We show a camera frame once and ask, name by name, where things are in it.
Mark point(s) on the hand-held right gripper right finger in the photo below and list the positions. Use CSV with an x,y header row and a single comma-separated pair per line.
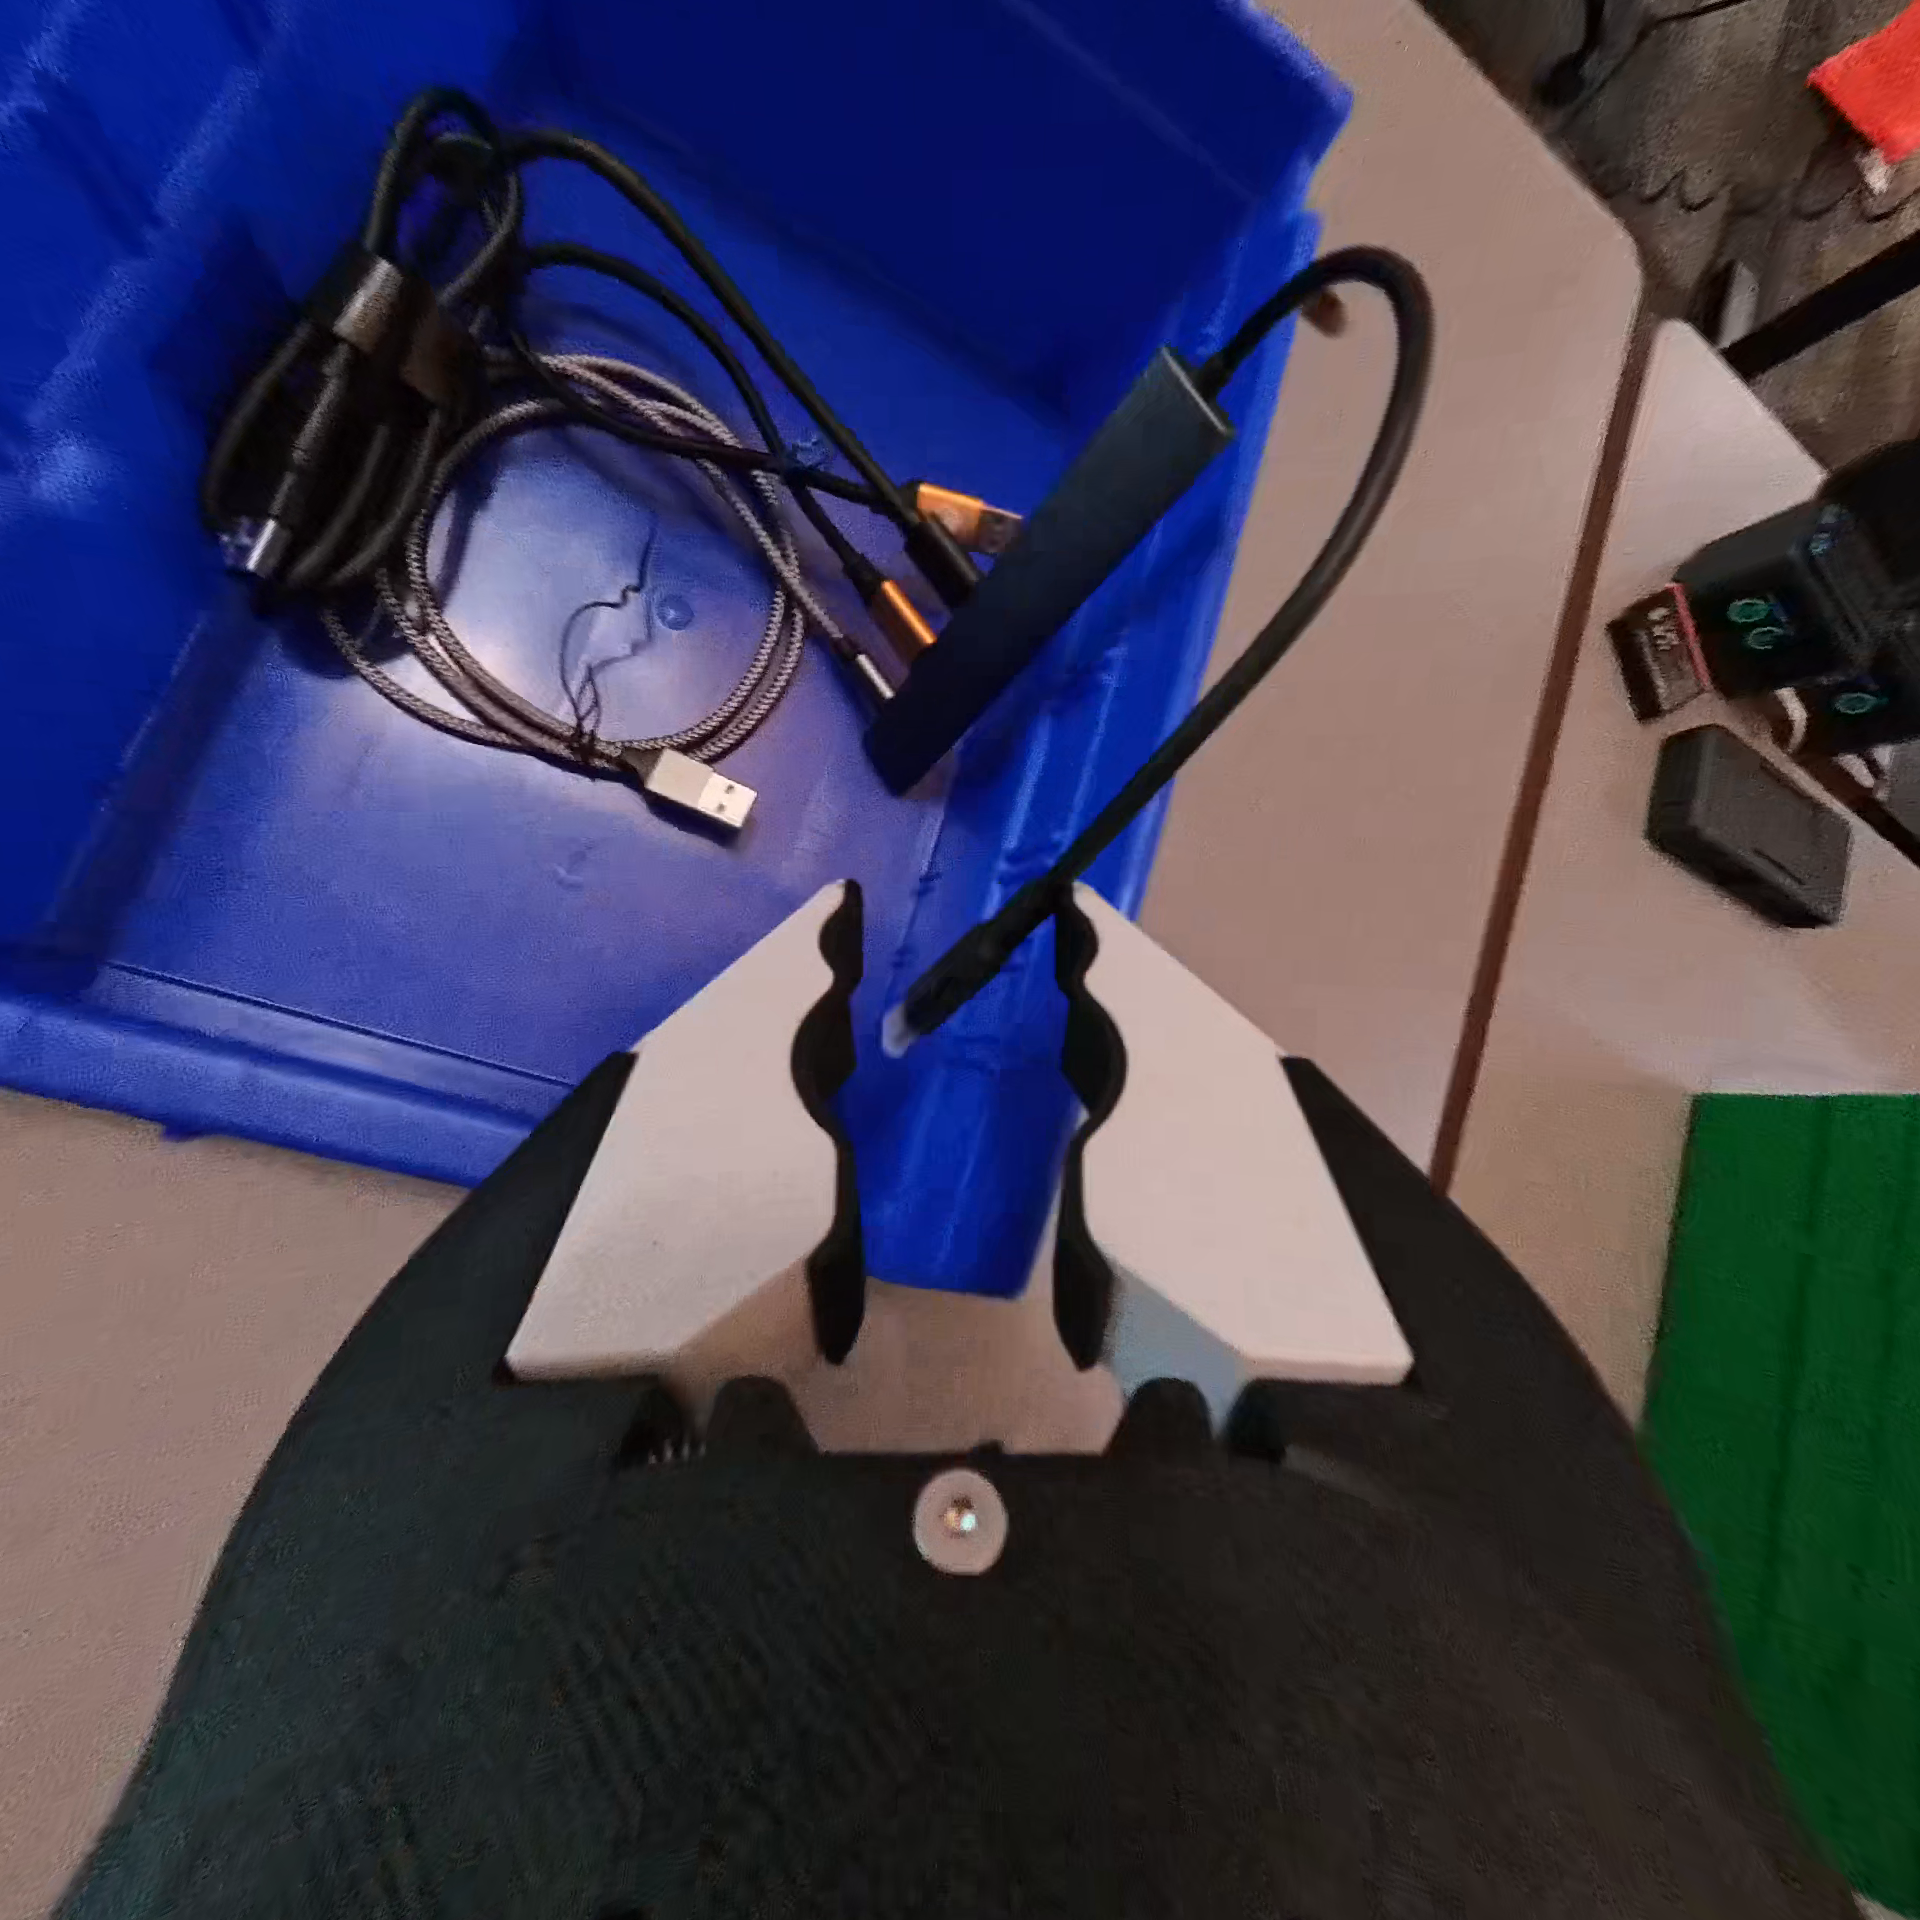
x,y
1228,1200

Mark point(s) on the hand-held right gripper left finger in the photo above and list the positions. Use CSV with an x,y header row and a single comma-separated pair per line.
x,y
675,1169

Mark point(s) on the dark grey USB hub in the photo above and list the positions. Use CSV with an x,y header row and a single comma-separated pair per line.
x,y
1049,570

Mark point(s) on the blue plastic bin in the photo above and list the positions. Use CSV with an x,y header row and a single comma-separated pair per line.
x,y
898,153

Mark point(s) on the grey desk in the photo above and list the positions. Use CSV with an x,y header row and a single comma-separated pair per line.
x,y
1350,749

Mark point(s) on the grey table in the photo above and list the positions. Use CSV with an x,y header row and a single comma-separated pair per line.
x,y
1650,973

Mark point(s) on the green plastic bin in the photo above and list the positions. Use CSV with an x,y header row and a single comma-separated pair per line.
x,y
1802,1424

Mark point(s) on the small black box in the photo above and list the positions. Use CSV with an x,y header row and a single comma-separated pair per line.
x,y
1749,825

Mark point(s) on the black camera devices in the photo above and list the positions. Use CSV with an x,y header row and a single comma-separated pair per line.
x,y
1783,599

